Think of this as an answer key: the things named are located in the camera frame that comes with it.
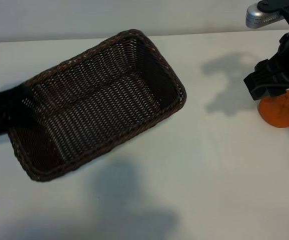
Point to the dark brown woven basket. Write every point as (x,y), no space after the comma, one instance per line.
(104,105)

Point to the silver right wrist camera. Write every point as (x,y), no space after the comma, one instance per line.
(258,17)

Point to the orange fruit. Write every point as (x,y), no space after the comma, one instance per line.
(279,112)

